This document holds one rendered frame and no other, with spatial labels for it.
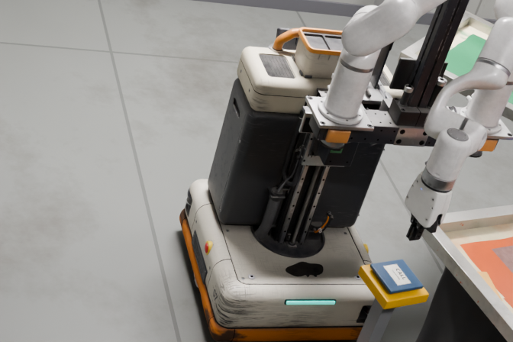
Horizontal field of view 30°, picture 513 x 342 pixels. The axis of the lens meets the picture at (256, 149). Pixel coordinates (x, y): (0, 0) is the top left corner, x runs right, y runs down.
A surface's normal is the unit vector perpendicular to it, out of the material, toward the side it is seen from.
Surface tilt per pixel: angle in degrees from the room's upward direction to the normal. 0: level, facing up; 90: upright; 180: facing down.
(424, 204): 90
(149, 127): 0
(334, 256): 0
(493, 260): 0
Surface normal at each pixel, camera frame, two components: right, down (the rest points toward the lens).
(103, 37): 0.24, -0.80
